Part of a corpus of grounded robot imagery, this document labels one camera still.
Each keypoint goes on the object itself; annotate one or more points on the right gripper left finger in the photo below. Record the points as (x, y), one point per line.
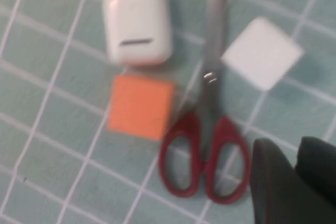
(283, 195)

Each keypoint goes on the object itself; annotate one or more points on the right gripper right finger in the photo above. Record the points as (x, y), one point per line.
(320, 161)

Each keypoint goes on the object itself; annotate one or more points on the white cube block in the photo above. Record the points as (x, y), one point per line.
(262, 53)

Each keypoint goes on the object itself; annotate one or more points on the orange cube block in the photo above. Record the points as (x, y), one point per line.
(141, 106)

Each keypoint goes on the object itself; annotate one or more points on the white earbuds case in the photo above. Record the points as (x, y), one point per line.
(136, 22)

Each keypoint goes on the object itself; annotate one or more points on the green checkered tablecloth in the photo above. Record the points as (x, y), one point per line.
(65, 129)

